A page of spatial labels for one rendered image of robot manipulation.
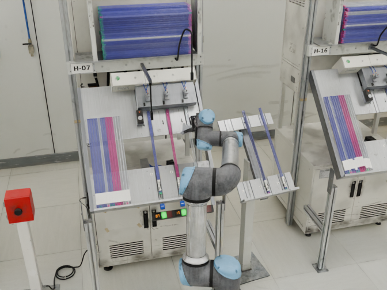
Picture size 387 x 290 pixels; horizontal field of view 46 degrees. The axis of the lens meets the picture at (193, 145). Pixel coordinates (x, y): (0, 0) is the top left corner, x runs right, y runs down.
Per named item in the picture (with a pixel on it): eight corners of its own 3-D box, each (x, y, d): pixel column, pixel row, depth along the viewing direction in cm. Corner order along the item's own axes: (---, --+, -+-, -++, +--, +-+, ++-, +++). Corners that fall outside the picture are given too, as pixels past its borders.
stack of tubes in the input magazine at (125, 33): (192, 53, 261) (192, 5, 249) (102, 60, 251) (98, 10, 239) (187, 48, 272) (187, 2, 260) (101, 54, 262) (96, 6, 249)
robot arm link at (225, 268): (240, 296, 194) (242, 271, 188) (209, 294, 195) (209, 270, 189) (240, 276, 205) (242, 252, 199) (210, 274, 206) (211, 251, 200)
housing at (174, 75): (193, 89, 278) (197, 79, 265) (112, 96, 267) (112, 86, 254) (190, 77, 280) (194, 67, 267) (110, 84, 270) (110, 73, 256)
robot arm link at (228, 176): (243, 178, 177) (243, 125, 220) (215, 176, 178) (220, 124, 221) (242, 203, 182) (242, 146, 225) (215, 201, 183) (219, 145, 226)
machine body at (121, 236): (203, 258, 313) (204, 180, 285) (99, 275, 298) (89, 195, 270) (182, 205, 369) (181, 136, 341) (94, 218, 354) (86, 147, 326)
